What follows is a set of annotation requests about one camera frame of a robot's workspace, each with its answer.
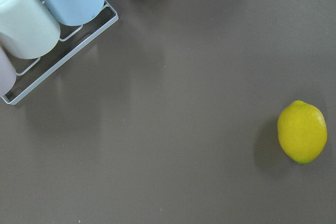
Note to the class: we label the yellow lemon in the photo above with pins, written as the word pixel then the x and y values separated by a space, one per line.
pixel 302 132

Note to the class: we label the pale green cup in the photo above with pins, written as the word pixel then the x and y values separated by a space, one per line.
pixel 28 29

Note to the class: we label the pale pink cup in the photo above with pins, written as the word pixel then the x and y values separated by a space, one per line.
pixel 7 74

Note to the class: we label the white wire cup rack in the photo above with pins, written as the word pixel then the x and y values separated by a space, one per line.
pixel 30 73

